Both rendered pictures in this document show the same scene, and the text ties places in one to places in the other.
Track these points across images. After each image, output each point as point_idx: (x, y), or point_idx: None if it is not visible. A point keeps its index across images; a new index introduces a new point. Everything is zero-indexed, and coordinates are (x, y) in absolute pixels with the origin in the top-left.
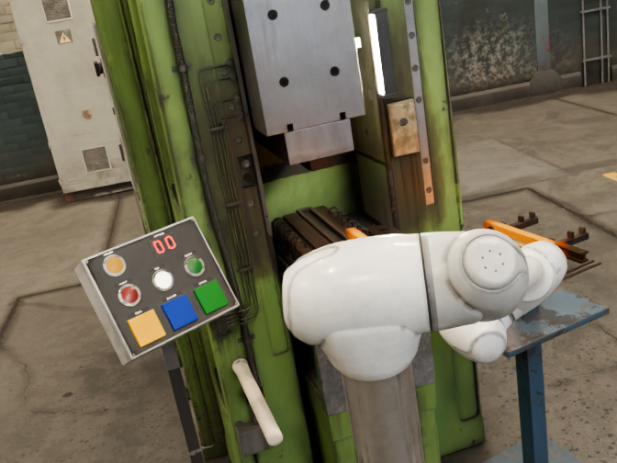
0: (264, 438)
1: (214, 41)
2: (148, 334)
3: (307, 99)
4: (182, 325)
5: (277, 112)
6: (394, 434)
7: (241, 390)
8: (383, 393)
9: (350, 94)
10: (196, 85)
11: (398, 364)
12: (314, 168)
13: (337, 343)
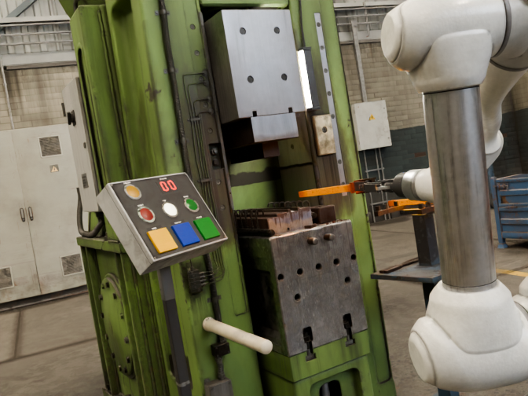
0: (231, 391)
1: (194, 56)
2: (164, 244)
3: (265, 94)
4: (188, 243)
5: (246, 100)
6: (475, 143)
7: (210, 348)
8: (468, 101)
9: (295, 94)
10: (180, 86)
11: (482, 70)
12: (266, 155)
13: (441, 46)
